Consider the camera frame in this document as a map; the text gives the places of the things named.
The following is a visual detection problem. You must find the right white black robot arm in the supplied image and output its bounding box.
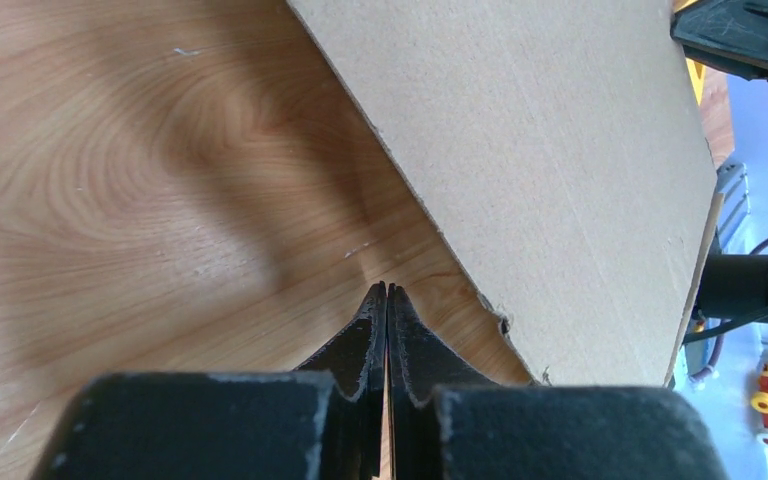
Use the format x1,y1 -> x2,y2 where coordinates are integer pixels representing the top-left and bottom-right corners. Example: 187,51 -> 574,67
670,1 -> 768,344

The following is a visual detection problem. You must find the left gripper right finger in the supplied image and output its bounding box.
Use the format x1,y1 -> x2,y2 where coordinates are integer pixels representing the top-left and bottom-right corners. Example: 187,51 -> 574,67
387,285 -> 727,479

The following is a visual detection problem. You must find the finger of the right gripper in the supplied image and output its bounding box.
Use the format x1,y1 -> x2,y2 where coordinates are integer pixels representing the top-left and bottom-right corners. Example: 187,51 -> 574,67
670,0 -> 768,82

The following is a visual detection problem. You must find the yellow triangle piece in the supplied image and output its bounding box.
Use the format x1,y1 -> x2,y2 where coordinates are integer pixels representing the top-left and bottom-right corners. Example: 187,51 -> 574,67
685,58 -> 707,104

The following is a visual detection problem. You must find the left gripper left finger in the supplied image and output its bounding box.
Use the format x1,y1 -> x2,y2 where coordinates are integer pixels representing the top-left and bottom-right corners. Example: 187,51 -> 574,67
32,283 -> 386,479

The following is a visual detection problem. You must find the cardboard box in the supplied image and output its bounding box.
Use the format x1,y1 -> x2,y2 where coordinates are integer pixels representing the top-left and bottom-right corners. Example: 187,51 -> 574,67
291,1 -> 716,386

